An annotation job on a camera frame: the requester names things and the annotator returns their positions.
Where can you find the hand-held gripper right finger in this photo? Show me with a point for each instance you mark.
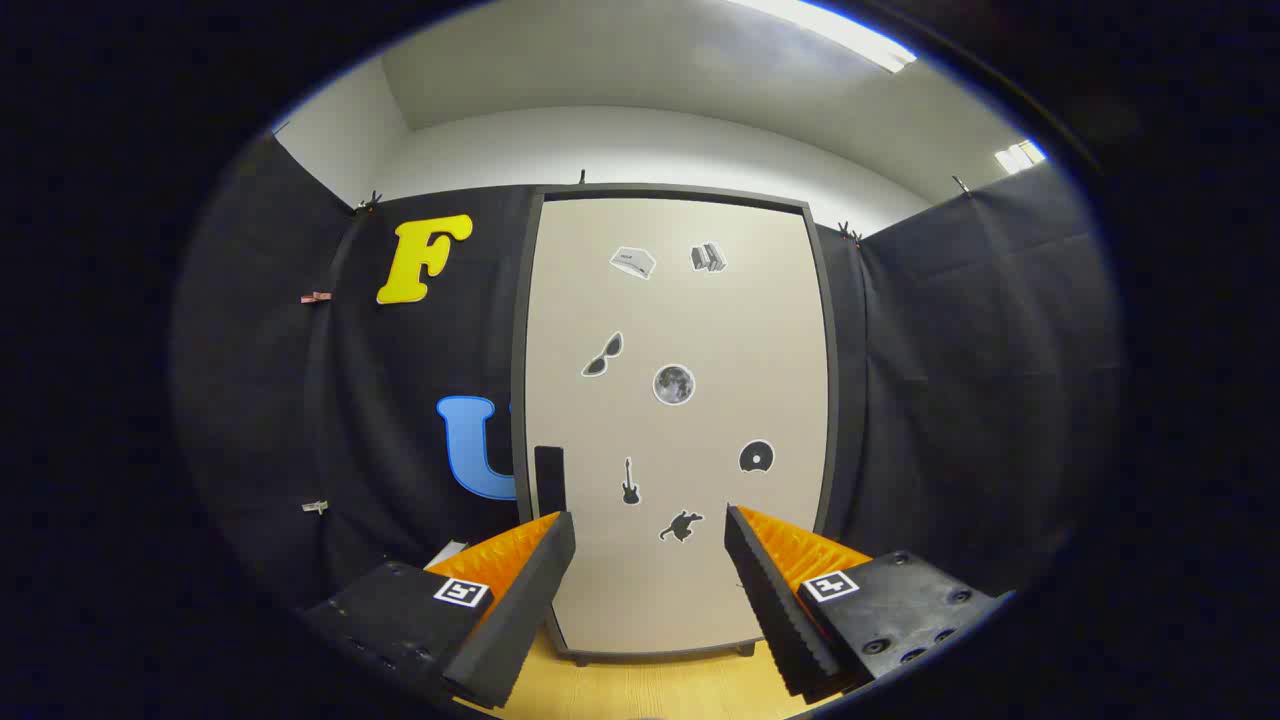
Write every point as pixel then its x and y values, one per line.
pixel 770 610

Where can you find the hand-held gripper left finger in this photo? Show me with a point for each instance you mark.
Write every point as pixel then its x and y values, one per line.
pixel 520 620

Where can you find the dark grey cabinet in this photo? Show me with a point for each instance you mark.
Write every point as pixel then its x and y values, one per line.
pixel 520 350

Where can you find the black backdrop cloth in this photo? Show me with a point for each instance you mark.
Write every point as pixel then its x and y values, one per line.
pixel 950 400

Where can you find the small ceiling light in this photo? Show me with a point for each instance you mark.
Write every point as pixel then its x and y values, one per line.
pixel 1020 157

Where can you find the long ceiling light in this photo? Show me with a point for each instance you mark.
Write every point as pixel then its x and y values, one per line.
pixel 840 30

